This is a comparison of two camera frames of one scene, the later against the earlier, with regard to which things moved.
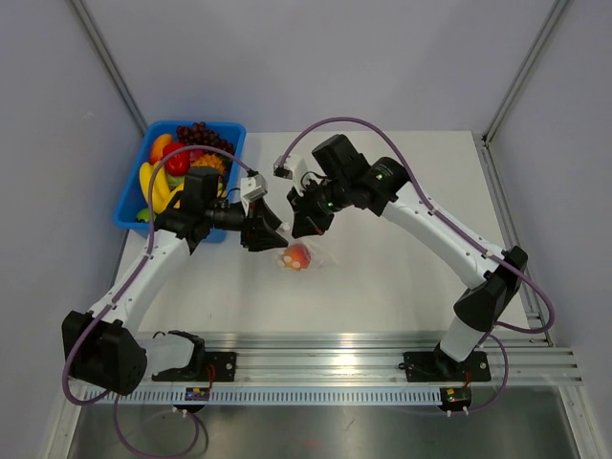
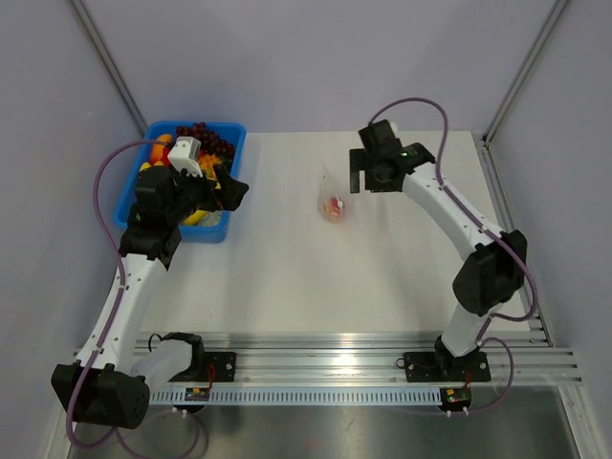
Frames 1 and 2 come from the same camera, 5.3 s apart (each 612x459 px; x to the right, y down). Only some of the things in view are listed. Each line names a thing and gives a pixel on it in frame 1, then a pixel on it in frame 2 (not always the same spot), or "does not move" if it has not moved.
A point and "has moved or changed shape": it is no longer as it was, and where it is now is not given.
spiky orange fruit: (209, 160) does not move
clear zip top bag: (320, 257) has moved or changed shape
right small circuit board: (455, 398) does not move
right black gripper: (307, 222) → (360, 162)
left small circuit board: (197, 394) does not move
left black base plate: (211, 366) does not move
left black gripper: (258, 233) → (231, 190)
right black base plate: (440, 366) does not move
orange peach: (296, 257) has moved or changed shape
